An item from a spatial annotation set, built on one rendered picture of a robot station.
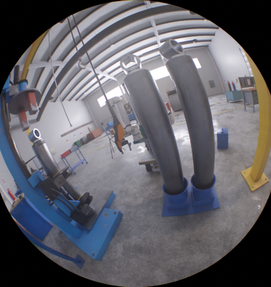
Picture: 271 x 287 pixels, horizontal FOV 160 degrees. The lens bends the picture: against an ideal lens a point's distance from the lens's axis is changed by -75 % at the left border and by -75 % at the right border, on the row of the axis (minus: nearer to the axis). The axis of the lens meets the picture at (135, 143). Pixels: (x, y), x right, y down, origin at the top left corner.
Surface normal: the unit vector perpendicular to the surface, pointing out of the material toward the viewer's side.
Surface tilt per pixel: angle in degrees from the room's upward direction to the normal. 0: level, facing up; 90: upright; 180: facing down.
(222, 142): 90
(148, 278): 0
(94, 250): 0
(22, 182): 90
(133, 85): 90
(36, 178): 90
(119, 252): 0
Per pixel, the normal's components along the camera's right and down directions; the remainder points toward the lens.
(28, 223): 0.88, -0.24
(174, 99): -0.36, 0.46
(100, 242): -0.39, -0.87
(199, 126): -0.57, 0.49
